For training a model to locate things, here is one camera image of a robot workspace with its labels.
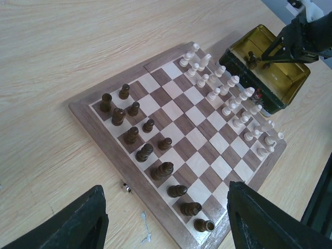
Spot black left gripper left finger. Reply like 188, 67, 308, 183
4, 185, 108, 248

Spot wooden chess board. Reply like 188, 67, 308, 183
69, 43, 286, 248

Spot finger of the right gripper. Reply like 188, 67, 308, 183
269, 56, 318, 63
261, 24, 292, 61

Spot dark chess piece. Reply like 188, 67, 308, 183
180, 202, 202, 216
128, 101, 140, 117
158, 137, 172, 150
100, 93, 112, 113
118, 84, 130, 100
135, 143, 154, 162
124, 126, 139, 145
194, 219, 215, 232
142, 119, 155, 133
151, 162, 174, 181
112, 107, 126, 126
167, 185, 188, 198

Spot gold green tin box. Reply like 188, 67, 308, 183
217, 24, 311, 117

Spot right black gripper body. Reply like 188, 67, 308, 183
291, 13, 331, 59

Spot white chess piece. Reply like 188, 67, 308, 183
258, 120, 275, 132
206, 87, 220, 101
264, 132, 284, 145
214, 65, 226, 79
257, 146, 274, 157
234, 87, 255, 106
242, 104, 262, 118
179, 43, 200, 67
222, 103, 236, 116
220, 75, 240, 95
187, 63, 199, 77
198, 53, 212, 72
233, 116, 249, 129
197, 74, 210, 88
244, 129, 261, 141

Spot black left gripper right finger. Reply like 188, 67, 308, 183
227, 181, 331, 248

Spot black aluminium frame rail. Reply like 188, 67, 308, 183
301, 155, 331, 239

